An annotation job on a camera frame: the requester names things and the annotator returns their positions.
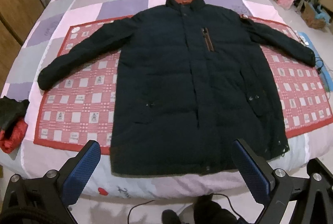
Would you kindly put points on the pink purple patchwork bed quilt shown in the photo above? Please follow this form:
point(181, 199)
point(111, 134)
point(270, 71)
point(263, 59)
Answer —
point(41, 47)

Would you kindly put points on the blue floor mat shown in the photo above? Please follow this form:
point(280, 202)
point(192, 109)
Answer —
point(325, 73)

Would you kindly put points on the dark navy padded coat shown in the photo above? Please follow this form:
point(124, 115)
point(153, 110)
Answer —
point(191, 79)

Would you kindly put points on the black and red garment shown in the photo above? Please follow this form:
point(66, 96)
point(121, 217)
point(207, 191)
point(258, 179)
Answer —
point(13, 125)

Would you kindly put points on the small printed cardboard box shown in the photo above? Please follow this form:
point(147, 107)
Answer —
point(309, 16)

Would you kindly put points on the wooden wardrobe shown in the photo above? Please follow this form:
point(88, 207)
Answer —
point(17, 19)

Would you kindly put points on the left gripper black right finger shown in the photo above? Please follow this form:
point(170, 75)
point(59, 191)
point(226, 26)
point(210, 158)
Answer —
point(274, 188)

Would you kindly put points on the red white checkered blanket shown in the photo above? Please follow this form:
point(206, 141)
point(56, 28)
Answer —
point(82, 105)

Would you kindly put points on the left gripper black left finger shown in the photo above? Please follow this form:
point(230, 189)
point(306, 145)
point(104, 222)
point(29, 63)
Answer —
point(47, 199)

